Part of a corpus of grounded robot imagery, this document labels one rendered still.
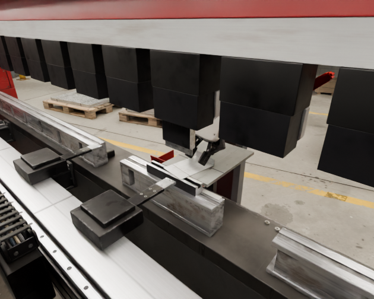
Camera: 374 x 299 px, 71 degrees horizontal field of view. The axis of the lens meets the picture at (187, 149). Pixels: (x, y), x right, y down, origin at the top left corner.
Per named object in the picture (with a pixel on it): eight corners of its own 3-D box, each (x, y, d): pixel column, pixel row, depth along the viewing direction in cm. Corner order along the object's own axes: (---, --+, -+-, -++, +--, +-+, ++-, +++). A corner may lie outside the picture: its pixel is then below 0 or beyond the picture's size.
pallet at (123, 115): (208, 115, 431) (209, 107, 425) (189, 133, 365) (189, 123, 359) (146, 107, 474) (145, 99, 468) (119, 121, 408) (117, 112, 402)
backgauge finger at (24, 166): (110, 153, 90) (108, 140, 88) (31, 185, 73) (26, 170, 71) (92, 144, 98) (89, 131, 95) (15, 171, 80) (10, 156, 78)
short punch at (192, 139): (195, 155, 69) (195, 120, 65) (189, 157, 68) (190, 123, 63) (168, 144, 75) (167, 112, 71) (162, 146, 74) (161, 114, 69)
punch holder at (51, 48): (90, 86, 100) (82, 39, 93) (69, 90, 94) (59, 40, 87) (71, 80, 109) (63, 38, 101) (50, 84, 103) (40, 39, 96)
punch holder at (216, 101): (219, 121, 64) (224, 50, 57) (198, 131, 59) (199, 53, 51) (176, 110, 73) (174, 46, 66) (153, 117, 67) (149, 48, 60)
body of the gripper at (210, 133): (205, 99, 81) (187, 130, 81) (230, 107, 74) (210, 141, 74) (218, 111, 86) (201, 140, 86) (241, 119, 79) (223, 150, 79)
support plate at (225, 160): (253, 154, 89) (254, 152, 88) (207, 187, 71) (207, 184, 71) (211, 140, 99) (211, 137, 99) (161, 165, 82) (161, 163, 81)
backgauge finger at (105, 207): (187, 193, 69) (187, 177, 67) (101, 251, 52) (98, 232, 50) (157, 177, 77) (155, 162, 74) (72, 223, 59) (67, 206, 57)
